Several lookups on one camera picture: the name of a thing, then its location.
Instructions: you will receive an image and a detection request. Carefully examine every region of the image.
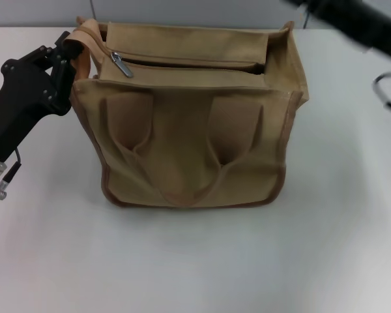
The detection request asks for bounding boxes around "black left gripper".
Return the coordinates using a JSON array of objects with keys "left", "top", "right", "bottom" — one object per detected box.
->
[{"left": 0, "top": 31, "right": 87, "bottom": 162}]

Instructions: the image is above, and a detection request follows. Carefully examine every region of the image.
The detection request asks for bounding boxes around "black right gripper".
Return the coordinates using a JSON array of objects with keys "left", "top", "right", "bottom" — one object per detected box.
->
[{"left": 282, "top": 0, "right": 391, "bottom": 55}]

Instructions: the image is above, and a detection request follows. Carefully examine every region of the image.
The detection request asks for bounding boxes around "silver metal zipper pull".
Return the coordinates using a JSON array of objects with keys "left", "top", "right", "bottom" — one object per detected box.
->
[{"left": 109, "top": 51, "right": 134, "bottom": 78}]

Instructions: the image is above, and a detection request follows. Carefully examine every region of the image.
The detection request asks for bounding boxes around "khaki canvas food bag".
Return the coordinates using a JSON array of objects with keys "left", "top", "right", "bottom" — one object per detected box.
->
[{"left": 62, "top": 16, "right": 310, "bottom": 209}]

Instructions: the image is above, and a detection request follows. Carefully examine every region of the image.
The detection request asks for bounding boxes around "right gripper cable with plug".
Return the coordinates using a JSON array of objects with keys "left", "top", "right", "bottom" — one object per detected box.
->
[{"left": 373, "top": 70, "right": 391, "bottom": 117}]

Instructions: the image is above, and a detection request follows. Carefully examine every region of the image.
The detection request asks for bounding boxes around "gripper cable with plug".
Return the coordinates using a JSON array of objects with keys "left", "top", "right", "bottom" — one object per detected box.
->
[
  {"left": 0, "top": 148, "right": 22, "bottom": 198},
  {"left": 373, "top": 70, "right": 391, "bottom": 117}
]

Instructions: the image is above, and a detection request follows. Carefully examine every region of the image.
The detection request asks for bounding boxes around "left gripper cable with plug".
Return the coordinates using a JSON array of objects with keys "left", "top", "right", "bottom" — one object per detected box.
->
[{"left": 0, "top": 148, "right": 22, "bottom": 198}]

